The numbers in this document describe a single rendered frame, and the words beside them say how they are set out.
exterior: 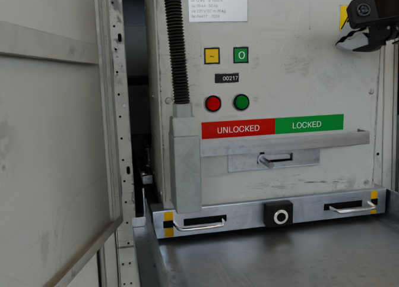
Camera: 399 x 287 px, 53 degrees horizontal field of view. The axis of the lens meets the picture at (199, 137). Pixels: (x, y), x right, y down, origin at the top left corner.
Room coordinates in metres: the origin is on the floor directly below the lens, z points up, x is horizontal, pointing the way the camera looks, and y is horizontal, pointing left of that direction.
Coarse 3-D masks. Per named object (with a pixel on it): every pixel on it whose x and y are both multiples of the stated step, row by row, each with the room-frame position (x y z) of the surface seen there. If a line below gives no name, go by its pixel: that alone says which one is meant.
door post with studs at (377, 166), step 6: (378, 108) 1.05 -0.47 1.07; (378, 114) 1.05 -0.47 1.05; (378, 120) 1.05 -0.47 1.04; (378, 126) 1.05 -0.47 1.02; (378, 132) 1.05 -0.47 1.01; (378, 138) 1.05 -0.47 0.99; (378, 144) 1.05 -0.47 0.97; (378, 150) 1.05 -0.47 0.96; (378, 156) 1.05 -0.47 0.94; (378, 162) 1.05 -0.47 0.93; (378, 168) 1.05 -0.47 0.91; (378, 174) 1.05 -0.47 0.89; (378, 180) 1.05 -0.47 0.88
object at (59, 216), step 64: (0, 0) 0.55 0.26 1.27; (64, 0) 0.75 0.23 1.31; (0, 64) 0.54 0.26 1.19; (64, 64) 0.73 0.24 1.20; (0, 128) 0.53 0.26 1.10; (64, 128) 0.71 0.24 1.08; (0, 192) 0.51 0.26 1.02; (64, 192) 0.69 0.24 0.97; (0, 256) 0.50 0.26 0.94; (64, 256) 0.67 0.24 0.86
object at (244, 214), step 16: (336, 192) 0.89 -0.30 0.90; (352, 192) 0.89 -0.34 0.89; (384, 192) 0.91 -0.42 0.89; (160, 208) 0.82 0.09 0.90; (208, 208) 0.82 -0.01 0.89; (224, 208) 0.83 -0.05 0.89; (240, 208) 0.84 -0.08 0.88; (256, 208) 0.85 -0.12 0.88; (304, 208) 0.87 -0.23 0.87; (320, 208) 0.88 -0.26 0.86; (336, 208) 0.89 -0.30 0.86; (352, 208) 0.89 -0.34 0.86; (384, 208) 0.91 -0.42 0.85; (160, 224) 0.81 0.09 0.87; (192, 224) 0.82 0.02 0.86; (208, 224) 0.83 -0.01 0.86; (240, 224) 0.84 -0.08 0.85; (256, 224) 0.85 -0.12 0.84
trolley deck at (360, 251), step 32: (320, 224) 0.89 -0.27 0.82; (352, 224) 0.88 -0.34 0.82; (384, 224) 0.87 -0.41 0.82; (192, 256) 0.74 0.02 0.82; (224, 256) 0.74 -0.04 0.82; (256, 256) 0.73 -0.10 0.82; (288, 256) 0.73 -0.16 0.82; (320, 256) 0.72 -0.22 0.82; (352, 256) 0.71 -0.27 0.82; (384, 256) 0.71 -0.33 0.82
